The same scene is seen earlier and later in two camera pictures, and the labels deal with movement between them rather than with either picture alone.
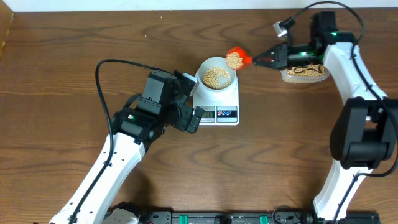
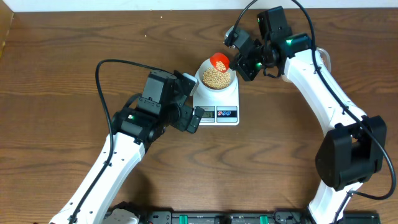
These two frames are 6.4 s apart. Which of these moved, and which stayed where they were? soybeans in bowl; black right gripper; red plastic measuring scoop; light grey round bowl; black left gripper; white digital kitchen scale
Moved: red plastic measuring scoop; black right gripper
Stayed: black left gripper; soybeans in bowl; light grey round bowl; white digital kitchen scale
